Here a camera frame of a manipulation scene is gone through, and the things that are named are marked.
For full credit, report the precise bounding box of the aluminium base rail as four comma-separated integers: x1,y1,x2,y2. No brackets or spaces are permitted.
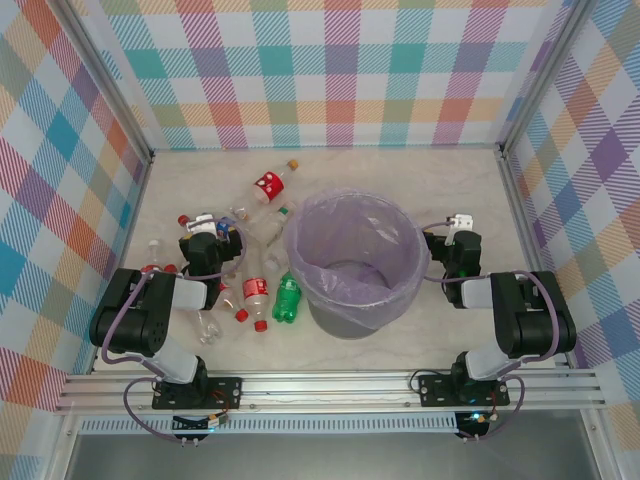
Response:
54,368,609,416

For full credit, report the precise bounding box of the clear bottle white cap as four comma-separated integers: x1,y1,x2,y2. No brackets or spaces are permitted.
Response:
146,238,169,269

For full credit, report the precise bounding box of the green plastic bottle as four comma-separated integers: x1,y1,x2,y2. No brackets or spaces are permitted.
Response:
272,271,305,323

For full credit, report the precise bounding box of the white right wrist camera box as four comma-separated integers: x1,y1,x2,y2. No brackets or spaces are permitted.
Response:
445,213,474,246

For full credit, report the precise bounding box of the aluminium side rail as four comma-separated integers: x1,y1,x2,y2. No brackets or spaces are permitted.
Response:
492,147,601,374
83,152,155,376

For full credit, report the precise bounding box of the grey metal sheet panel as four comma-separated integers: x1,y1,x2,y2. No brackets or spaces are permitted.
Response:
64,433,601,480

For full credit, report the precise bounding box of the small crumpled clear bottle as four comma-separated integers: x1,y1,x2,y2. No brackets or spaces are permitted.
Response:
228,199,259,221

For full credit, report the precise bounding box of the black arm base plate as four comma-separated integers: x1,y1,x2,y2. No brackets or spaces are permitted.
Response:
151,375,245,412
417,373,512,407

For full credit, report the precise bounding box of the aluminium frame leg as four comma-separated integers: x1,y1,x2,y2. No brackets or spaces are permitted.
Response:
47,414,81,480
582,409,615,480

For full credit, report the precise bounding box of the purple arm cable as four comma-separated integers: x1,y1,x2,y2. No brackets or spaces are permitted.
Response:
101,215,250,445
421,218,561,444

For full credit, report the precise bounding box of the clear bottle green cap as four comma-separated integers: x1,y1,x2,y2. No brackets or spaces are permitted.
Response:
248,202,296,246

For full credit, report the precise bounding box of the aluminium frame post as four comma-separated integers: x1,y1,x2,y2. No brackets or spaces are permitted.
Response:
497,0,600,156
55,0,155,166

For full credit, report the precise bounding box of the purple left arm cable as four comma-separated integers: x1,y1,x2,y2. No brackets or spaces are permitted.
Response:
101,215,250,445

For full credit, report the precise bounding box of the grey round bin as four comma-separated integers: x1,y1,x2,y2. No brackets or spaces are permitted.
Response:
287,189,430,341

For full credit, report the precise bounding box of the black connector board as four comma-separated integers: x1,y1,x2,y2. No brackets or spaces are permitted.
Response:
171,412,232,447
455,409,496,444

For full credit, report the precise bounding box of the clear plastic bottle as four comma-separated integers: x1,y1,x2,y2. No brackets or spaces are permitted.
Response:
192,309,224,347

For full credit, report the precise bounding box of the white slotted cable duct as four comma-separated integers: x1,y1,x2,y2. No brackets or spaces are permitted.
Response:
78,412,459,435

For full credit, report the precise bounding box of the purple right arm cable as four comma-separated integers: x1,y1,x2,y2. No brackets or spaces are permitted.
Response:
421,218,561,444

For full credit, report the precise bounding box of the red mushroom label bottle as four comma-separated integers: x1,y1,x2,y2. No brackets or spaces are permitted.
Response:
248,158,301,204

